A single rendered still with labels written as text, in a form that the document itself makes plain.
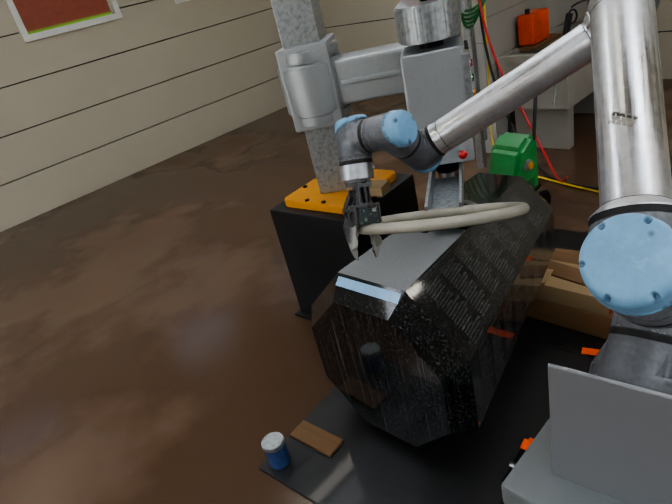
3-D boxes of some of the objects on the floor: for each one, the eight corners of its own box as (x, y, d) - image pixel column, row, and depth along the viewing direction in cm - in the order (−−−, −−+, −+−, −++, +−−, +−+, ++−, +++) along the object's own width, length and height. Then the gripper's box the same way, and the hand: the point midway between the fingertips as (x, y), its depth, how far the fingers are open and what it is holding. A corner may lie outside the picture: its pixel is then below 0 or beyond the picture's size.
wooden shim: (290, 436, 247) (289, 434, 247) (304, 421, 253) (303, 419, 253) (330, 457, 231) (329, 455, 231) (344, 441, 237) (343, 439, 237)
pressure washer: (512, 198, 410) (503, 86, 370) (552, 208, 383) (547, 87, 343) (481, 217, 395) (469, 102, 355) (521, 228, 368) (512, 105, 328)
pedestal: (295, 315, 337) (261, 211, 303) (356, 263, 378) (332, 166, 343) (379, 342, 295) (351, 225, 261) (437, 279, 336) (420, 171, 301)
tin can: (277, 474, 230) (269, 453, 224) (265, 462, 237) (256, 442, 231) (295, 459, 235) (287, 438, 229) (282, 447, 242) (274, 427, 236)
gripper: (341, 183, 137) (352, 264, 139) (385, 177, 140) (395, 257, 142) (333, 185, 145) (344, 261, 147) (374, 179, 148) (384, 254, 150)
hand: (365, 253), depth 147 cm, fingers open, 5 cm apart
